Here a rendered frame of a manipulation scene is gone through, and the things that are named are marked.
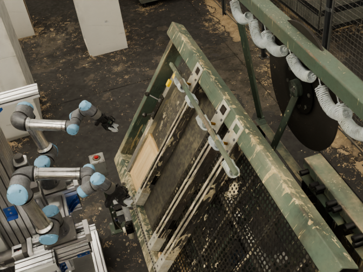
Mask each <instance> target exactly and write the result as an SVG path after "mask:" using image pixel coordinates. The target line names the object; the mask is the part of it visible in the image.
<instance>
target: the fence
mask: <svg viewBox="0 0 363 272"><path fill-rule="evenodd" d="M173 74H174V73H173ZM173 74H172V76H173ZM172 76H171V81H172V83H171V85H170V87H166V89H165V91H164V93H163V97H164V100H163V102H162V104H161V106H160V108H159V110H158V112H157V114H156V116H155V118H154V119H152V118H151V119H150V121H149V123H148V125H147V127H146V129H145V131H144V133H143V135H142V137H141V139H140V141H139V143H138V145H137V148H136V150H135V152H134V154H133V156H132V158H131V160H130V162H129V164H128V166H127V168H126V169H127V172H129V173H130V172H131V170H132V168H133V166H134V164H135V162H136V160H137V158H138V156H139V154H140V152H141V150H142V148H143V146H144V144H145V142H146V140H147V138H148V136H149V134H150V133H151V134H152V132H153V130H154V128H155V126H156V124H157V122H158V120H159V118H160V116H161V114H162V112H163V110H164V108H165V106H166V104H167V102H168V100H169V98H170V96H171V94H172V92H173V90H174V88H175V86H176V85H175V83H174V79H173V78H172Z"/></svg>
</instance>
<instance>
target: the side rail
mask: <svg viewBox="0 0 363 272"><path fill-rule="evenodd" d="M179 55H180V53H179V52H178V50H177V48H176V47H175V45H174V44H173V42H172V40H170V41H169V43H168V45H167V48H166V50H165V52H164V54H163V56H162V58H161V60H160V62H159V65H158V67H157V69H156V71H155V73H154V75H153V77H152V79H151V82H150V84H149V86H148V88H147V90H146V92H149V93H150V95H152V96H154V97H156V98H158V99H159V98H160V96H161V94H162V92H163V90H164V88H165V86H166V83H167V81H168V79H169V78H170V76H171V74H172V72H173V71H172V69H171V67H170V65H169V63H170V62H172V63H173V64H174V63H175V61H176V59H177V57H178V56H179ZM180 56H181V55H180ZM174 66H176V65H175V64H174ZM157 102H158V100H157V99H155V98H152V97H150V96H148V97H146V96H145V95H144V96H143V98H142V101H141V103H140V105H139V107H138V110H137V112H136V114H135V116H134V117H133V120H132V122H131V124H130V126H129V129H128V131H127V133H126V135H125V137H124V139H123V141H122V143H121V146H120V148H119V151H120V153H124V154H129V155H132V153H133V151H134V150H135V148H136V146H137V144H138V142H139V139H140V137H141V136H142V134H143V133H142V128H143V126H144V124H147V122H148V120H149V119H150V117H151V115H147V117H146V118H143V117H142V114H143V113H146V114H150V113H152V112H153V110H154V108H155V106H156V104H157Z"/></svg>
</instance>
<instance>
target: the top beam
mask: <svg viewBox="0 0 363 272"><path fill-rule="evenodd" d="M167 34H168V36H169V38H170V39H171V40H172V42H173V44H174V45H175V47H176V48H177V50H178V52H179V53H180V55H181V56H182V58H183V60H184V61H185V63H186V64H187V65H188V67H189V69H190V70H191V72H192V71H193V69H194V67H195V65H196V64H197V62H198V63H199V64H200V65H201V67H202V68H203V72H202V74H201V76H200V78H199V80H198V83H199V84H200V86H201V87H202V89H203V90H204V92H205V93H206V95H207V97H208V98H209V100H210V101H211V103H212V105H213V106H214V108H215V109H216V110H217V109H218V107H219V105H220V104H221V102H222V101H223V99H224V100H225V101H226V103H227V104H228V106H229V107H230V109H231V110H230V112H229V113H228V115H227V117H226V119H225V120H224V123H225V125H226V126H227V128H228V129H229V128H230V127H231V125H232V123H233V122H234V120H235V118H237V119H238V120H239V122H240V123H241V125H242V126H243V128H244V130H243V132H242V134H241V135H240V137H239V138H238V140H237V143H238V145H239V147H240V148H241V150H242V151H243V152H244V154H245V156H246V157H247V159H248V161H249V162H250V164H251V165H252V167H253V168H254V170H255V171H256V173H257V175H258V176H259V177H260V179H261V181H262V182H263V184H264V185H265V187H266V188H267V190H268V192H269V193H270V195H271V196H272V198H273V199H274V201H275V202H276V204H277V206H278V207H279V209H280V210H281V212H282V213H283V215H284V217H285V218H286V220H287V221H288V223H289V224H290V226H291V227H292V229H293V230H294V232H295V234H296V235H297V237H298V238H299V240H300V242H301V243H302V245H303V246H304V248H305V249H306V251H307V252H308V254H309V256H310V257H311V259H312V260H313V262H314V263H315V265H316V266H317V268H318V269H319V271H320V272H357V271H358V269H359V267H358V266H357V265H356V263H355V262H354V261H353V259H352V258H351V256H350V255H349V253H348V252H347V251H346V249H345V248H344V246H343V245H342V244H341V243H340V241H339V240H338V238H337V237H336V236H335V234H334V233H333V232H332V230H331V229H330V227H329V226H328V224H327V223H326V222H325V220H324V219H323V218H322V216H321V215H320V214H319V212H318V211H317V209H316V208H315V207H314V205H313V204H312V202H311V201H310V200H309V198H308V197H307V195H306V194H305V193H304V191H303V190H302V189H301V187H300V186H299V185H298V183H297V182H296V180H295V179H294V177H293V176H292V175H291V173H290V172H289V171H288V169H287V168H286V166H285V165H284V164H283V162H282V161H281V160H280V158H279V157H278V156H277V154H276V153H275V151H274V150H273V148H272V147H271V146H270V144H269V143H268V142H267V140H266V139H265V137H264V136H263V135H262V133H261V132H260V131H259V129H258V128H257V126H256V125H255V124H254V122H253V121H252V119H251V118H250V117H249V115H248V114H247V113H246V111H245V110H244V108H243V107H242V106H241V104H240V103H239V101H238V100H237V99H236V97H235V96H234V95H233V93H232V92H231V90H230V89H229V88H228V86H227V85H226V84H225V82H224V81H223V80H222V78H221V76H220V75H219V74H218V72H217V71H216V70H215V68H214V67H213V66H212V64H211V63H210V61H209V60H208V59H207V57H206V56H205V55H204V53H203V52H202V50H201V49H200V47H199V46H198V45H197V43H196V42H195V41H194V39H193V38H192V37H191V35H190V34H189V32H188V31H187V30H186V28H185V27H184V26H183V25H181V24H178V23H175V22H172V23H171V25H170V27H169V29H168V31H167Z"/></svg>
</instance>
